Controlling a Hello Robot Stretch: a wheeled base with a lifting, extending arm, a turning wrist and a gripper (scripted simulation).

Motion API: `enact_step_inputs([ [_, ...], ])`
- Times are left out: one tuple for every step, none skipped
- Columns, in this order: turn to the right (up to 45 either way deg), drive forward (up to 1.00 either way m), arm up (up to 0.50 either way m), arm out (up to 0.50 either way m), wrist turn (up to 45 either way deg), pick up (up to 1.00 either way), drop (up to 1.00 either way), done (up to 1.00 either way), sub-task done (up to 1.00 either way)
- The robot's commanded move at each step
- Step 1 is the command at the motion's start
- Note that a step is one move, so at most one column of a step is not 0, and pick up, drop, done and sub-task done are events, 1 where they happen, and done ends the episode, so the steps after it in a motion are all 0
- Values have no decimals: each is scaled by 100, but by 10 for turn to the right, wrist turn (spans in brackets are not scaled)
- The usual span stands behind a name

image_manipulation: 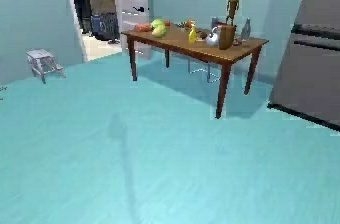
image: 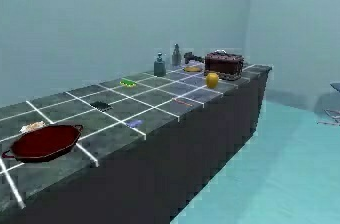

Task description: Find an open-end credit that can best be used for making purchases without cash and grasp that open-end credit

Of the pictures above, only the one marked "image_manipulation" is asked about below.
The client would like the orange loaf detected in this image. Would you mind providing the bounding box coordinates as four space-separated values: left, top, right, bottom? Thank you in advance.
134 22 153 33

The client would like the green lettuce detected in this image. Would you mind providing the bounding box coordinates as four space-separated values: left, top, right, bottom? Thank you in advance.
150 18 168 39

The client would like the yellow spray bottle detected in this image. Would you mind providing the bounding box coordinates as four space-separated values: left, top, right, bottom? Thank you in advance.
188 22 198 45

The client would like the brown wooden figure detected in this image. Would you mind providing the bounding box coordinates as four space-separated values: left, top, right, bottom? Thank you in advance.
225 0 240 26

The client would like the silver kettle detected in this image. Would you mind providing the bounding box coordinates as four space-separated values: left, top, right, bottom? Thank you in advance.
205 25 222 47

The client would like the black fridge handle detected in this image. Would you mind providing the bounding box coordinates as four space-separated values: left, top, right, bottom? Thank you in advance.
291 23 340 44

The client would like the white step stool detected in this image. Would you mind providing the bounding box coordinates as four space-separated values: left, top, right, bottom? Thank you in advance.
25 48 67 85

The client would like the grey bottle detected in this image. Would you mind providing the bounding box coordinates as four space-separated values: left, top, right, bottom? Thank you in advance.
240 17 252 42

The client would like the brown wooden table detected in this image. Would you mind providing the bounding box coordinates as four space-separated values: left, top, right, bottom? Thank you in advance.
121 22 269 120

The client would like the white room door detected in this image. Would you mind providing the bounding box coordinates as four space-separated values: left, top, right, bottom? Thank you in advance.
115 0 153 60

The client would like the grey fridge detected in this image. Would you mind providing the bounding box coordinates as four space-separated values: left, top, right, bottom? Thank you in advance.
267 0 340 140

